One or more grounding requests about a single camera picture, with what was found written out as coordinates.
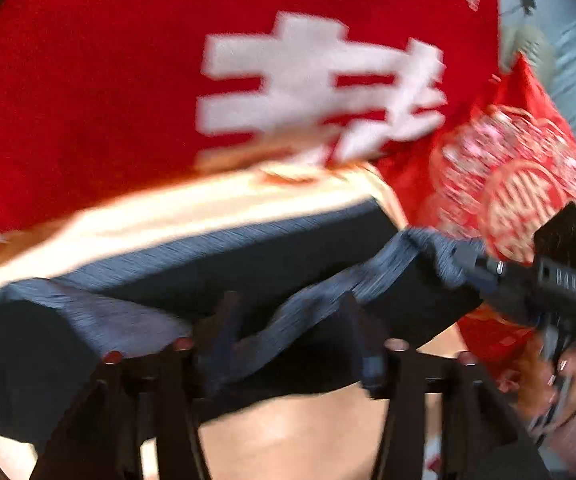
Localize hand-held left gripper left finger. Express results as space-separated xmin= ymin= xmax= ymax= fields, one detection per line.
xmin=33 ymin=291 xmax=243 ymax=480

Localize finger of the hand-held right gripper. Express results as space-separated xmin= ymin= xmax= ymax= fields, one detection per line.
xmin=452 ymin=240 xmax=504 ymax=288

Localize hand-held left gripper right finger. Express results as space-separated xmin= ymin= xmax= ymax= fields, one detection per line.
xmin=342 ymin=294 xmax=553 ymax=480

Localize dark navy pants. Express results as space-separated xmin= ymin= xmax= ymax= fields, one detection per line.
xmin=0 ymin=195 xmax=488 ymax=451

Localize person's right hand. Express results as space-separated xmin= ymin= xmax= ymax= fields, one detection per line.
xmin=515 ymin=332 xmax=576 ymax=428

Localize red embroidered floral quilt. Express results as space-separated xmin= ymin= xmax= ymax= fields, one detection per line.
xmin=378 ymin=55 xmax=576 ymax=396

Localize peach patterned bed sheet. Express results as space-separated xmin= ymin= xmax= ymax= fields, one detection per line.
xmin=0 ymin=160 xmax=473 ymax=480

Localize red blanket white characters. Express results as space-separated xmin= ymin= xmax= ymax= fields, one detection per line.
xmin=0 ymin=0 xmax=501 ymax=261

